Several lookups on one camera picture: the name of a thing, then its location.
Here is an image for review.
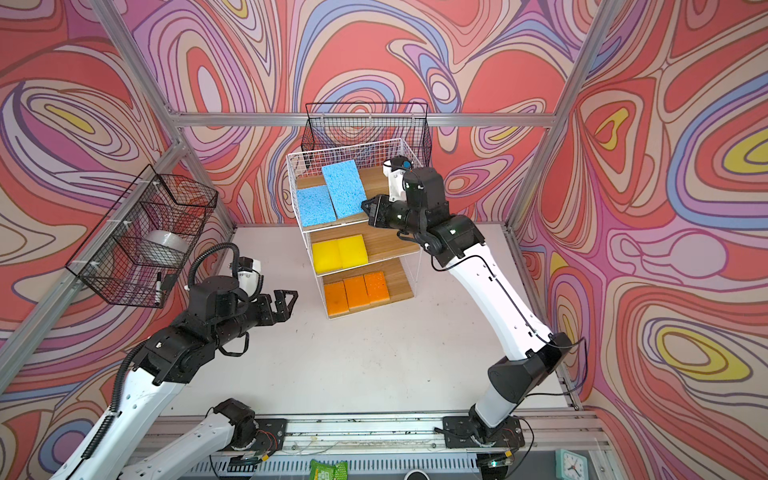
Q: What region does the yellow sponge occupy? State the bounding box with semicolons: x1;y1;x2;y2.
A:
312;240;343;275
337;234;369;269

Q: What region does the blue sponge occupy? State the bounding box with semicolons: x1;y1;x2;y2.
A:
322;160;367;218
296;185;337;228

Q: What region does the teal alarm clock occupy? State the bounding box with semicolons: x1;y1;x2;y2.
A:
555;449;589;480

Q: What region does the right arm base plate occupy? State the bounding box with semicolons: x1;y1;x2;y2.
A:
435;415;526;451

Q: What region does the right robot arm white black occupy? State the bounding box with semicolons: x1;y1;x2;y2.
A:
361;160;578;441

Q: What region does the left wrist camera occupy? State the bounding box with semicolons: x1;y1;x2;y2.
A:
237;256;264;301

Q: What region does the green snack packet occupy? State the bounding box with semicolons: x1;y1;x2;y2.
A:
309;460;349;480

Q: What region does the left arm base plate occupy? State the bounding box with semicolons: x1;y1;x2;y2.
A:
224;417;288;453

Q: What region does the black wire basket back wall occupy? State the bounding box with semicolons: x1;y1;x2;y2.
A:
301;100;432;170

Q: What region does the black marker pen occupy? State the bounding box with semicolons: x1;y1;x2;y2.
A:
154;271;163;306

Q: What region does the orange sponge with pale back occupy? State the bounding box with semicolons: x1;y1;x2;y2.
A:
324;281;350;318

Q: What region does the black wire basket left wall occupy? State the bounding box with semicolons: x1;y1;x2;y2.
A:
66;166;218;308

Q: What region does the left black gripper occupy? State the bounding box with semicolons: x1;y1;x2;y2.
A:
208;288;299;352

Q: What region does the black wire basket wall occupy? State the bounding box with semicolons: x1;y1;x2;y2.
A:
66;166;218;308
301;100;432;170

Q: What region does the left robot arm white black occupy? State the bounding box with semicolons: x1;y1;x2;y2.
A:
53;242;299;479

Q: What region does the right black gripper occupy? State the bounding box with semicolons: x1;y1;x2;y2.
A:
360;193;426;236

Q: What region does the white wire wooden shelf rack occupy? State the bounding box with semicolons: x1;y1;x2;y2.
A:
286;139;422;319

